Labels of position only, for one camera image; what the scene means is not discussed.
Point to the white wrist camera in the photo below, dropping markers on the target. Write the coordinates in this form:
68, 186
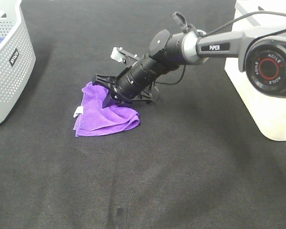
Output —
121, 55

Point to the grey perforated basket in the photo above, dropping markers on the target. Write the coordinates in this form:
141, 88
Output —
17, 57

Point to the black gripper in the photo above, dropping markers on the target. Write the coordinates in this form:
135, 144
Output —
115, 97

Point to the white storage box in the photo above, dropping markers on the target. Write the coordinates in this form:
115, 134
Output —
269, 113

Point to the purple towel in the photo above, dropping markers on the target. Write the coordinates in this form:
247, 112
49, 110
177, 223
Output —
94, 120

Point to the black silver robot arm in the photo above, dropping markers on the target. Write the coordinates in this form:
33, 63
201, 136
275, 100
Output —
261, 54

